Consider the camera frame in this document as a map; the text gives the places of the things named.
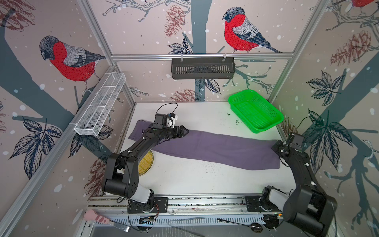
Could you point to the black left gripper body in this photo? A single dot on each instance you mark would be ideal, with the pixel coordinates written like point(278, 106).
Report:
point(172, 133)

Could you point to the purple trousers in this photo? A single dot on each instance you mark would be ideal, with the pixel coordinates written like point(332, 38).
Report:
point(239, 152)

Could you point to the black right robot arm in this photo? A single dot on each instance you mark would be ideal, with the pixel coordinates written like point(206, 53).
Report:
point(308, 207)

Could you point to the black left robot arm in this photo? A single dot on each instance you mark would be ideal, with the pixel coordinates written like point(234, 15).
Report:
point(121, 176)

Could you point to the yellow round woven mat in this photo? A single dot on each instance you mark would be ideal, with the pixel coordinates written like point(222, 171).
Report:
point(146, 163)

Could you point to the green plastic basket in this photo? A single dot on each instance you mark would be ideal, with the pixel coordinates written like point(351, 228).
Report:
point(255, 111)

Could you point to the black spoon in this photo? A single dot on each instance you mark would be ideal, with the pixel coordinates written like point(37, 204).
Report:
point(255, 227)

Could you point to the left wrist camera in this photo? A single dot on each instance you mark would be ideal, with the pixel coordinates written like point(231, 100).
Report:
point(165, 120)

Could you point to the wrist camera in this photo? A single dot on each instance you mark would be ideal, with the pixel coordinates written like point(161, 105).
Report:
point(165, 120)
point(295, 141)

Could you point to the black hanging wire basket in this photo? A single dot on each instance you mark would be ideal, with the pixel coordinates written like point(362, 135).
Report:
point(202, 68)

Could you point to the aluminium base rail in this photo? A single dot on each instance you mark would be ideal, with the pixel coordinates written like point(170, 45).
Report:
point(189, 210)

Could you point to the white mesh wall shelf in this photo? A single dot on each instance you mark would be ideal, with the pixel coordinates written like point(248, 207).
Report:
point(95, 115)

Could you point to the horizontal aluminium frame bar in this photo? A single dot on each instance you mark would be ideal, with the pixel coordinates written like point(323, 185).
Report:
point(165, 57)

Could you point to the pink handled spatula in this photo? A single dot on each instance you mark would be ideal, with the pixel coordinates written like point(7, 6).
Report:
point(91, 215)

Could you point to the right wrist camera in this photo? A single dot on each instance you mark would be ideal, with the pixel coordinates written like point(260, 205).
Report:
point(295, 141)

